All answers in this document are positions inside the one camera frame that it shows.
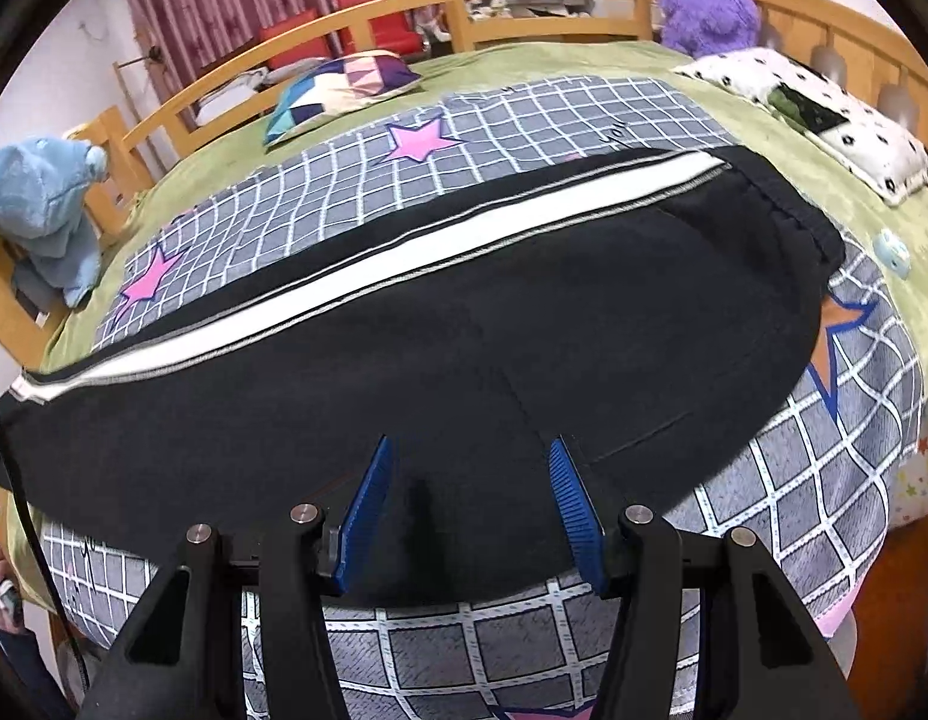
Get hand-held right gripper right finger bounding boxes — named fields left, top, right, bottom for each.
left=546, top=435, right=863, bottom=720

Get white flower-print pillow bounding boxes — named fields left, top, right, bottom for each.
left=672, top=47, right=928, bottom=207

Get blue plush toy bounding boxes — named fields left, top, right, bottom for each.
left=0, top=136, right=111, bottom=308

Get black pants with white stripe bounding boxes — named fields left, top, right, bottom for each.
left=6, top=144, right=846, bottom=608

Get black cable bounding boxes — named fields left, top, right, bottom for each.
left=0, top=386, right=90, bottom=691

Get small light-blue toy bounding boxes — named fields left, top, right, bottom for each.
left=871, top=230, right=911, bottom=271

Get colourful geometric pillow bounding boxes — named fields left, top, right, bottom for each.
left=265, top=51, right=424, bottom=147

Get green bed sheet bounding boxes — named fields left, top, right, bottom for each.
left=2, top=37, right=928, bottom=578

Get red chair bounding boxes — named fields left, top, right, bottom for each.
left=335, top=0, right=421, bottom=57
left=258, top=10, right=334, bottom=65

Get wooden bed frame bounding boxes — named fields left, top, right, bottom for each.
left=0, top=0, right=928, bottom=361

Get wooden coat rack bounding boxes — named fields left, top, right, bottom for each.
left=115, top=30, right=169, bottom=173

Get purple plush toy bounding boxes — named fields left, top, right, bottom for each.
left=657, top=0, right=761, bottom=59

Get grey checked star blanket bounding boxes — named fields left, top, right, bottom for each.
left=40, top=75, right=926, bottom=720

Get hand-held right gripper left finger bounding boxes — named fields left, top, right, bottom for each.
left=77, top=433, right=396, bottom=720

